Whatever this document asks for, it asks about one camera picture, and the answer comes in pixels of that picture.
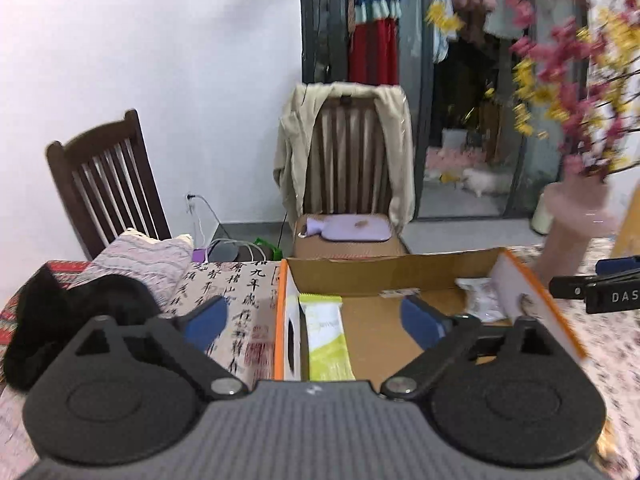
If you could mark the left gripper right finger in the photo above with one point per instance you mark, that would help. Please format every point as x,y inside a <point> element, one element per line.
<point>443,340</point>

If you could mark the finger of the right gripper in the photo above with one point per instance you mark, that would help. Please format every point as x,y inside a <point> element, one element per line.
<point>577,287</point>
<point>617,265</point>

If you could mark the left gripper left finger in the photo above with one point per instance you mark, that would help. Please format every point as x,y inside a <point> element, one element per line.
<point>181,342</point>

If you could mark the green snack packet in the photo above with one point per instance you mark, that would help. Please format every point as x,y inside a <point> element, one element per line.
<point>327,347</point>

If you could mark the yellow thermos jug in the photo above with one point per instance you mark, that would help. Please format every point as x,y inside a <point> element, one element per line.
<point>627,243</point>

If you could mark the calligraphy tablecloth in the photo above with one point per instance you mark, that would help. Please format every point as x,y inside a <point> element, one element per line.
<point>246,344</point>

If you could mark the pink ceramic vase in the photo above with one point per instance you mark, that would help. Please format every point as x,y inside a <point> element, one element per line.
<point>579,209</point>

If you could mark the red cardboard snack box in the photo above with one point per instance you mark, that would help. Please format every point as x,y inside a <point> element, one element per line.
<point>372,291</point>

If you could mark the folded pink woven blanket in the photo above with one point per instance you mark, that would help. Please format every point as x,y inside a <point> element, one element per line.
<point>159,264</point>

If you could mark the black cloth bundle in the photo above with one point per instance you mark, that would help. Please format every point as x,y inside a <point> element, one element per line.
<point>48,316</point>

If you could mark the purple hot water bottle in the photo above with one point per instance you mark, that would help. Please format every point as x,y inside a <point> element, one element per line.
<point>348,228</point>

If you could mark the dark wooden chair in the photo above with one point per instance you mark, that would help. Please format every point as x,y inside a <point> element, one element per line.
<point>105,181</point>

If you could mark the wooden chair with jacket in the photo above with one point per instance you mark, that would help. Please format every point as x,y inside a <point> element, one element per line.
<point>346,174</point>

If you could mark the beige jacket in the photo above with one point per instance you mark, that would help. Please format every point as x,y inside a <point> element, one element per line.
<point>295,131</point>

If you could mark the red hanging garment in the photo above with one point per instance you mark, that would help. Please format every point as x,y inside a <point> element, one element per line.
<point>373,27</point>

